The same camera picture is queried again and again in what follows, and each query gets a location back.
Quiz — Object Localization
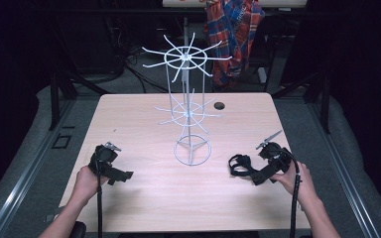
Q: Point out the red blue plaid cloth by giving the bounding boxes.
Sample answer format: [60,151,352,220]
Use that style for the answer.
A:
[203,0,266,90]

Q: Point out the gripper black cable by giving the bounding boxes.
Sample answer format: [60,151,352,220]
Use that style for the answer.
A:
[95,158,104,238]
[271,148,303,238]

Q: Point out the black metal stand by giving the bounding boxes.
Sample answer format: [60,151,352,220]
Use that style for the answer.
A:
[271,70,332,135]
[48,67,108,132]

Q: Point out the black strap band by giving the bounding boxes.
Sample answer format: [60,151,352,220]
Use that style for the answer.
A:
[227,153,260,178]

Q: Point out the person's left hand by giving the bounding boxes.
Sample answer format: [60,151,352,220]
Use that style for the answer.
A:
[73,165,110,203]

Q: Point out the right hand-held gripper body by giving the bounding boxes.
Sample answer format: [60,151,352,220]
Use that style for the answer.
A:
[255,129,293,176]

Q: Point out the person's right hand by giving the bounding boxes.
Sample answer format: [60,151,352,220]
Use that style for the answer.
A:
[270,161,319,206]

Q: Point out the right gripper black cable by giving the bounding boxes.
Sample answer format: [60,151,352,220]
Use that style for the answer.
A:
[271,148,303,238]

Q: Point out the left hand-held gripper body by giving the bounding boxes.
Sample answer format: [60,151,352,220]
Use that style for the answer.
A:
[88,141,123,177]

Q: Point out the black floor cables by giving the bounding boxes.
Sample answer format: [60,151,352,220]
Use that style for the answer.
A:
[122,46,170,94]

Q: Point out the metal floor rail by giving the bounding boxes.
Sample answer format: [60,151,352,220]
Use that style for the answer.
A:
[306,100,381,238]
[0,98,77,238]

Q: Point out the white wire display rack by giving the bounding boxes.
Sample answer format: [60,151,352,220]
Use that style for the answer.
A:
[141,32,233,167]

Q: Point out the black chair armrest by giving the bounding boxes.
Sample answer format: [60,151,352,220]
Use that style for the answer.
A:
[68,221,87,238]

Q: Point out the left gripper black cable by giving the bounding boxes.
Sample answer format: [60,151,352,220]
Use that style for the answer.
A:
[95,158,104,238]

